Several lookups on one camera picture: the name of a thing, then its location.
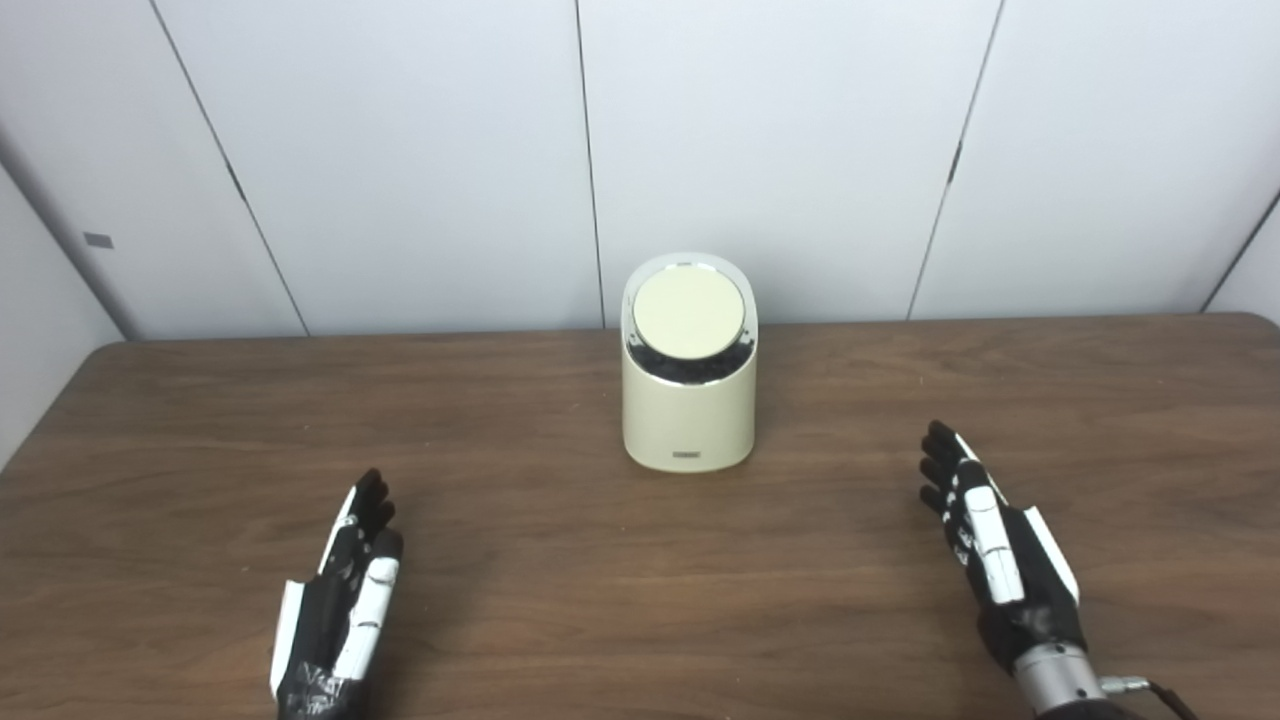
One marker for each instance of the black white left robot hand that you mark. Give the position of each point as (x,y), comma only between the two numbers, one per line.
(320,630)

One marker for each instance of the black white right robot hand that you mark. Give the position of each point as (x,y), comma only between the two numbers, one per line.
(1035,590)

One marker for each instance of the cream-colored cylindrical bin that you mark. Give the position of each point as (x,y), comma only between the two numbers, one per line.
(688,425)

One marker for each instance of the round cream bin lid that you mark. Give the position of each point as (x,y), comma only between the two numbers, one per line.
(689,312)

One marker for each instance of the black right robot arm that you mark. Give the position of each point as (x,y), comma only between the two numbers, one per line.
(1055,685)

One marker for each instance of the small grey wall tag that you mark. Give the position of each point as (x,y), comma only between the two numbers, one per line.
(98,240)

